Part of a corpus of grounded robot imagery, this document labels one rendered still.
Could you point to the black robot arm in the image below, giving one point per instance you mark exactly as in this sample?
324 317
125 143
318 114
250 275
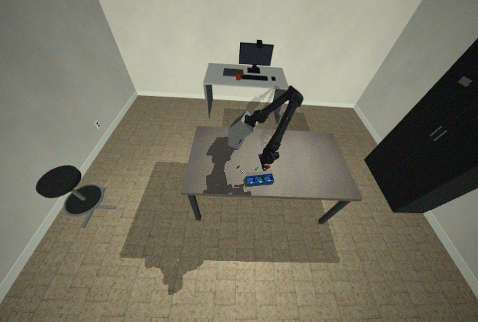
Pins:
291 94

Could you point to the blue three-compartment bin rack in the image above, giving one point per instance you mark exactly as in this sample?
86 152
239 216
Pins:
266 179

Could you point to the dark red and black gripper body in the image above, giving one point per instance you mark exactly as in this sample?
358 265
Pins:
263 161

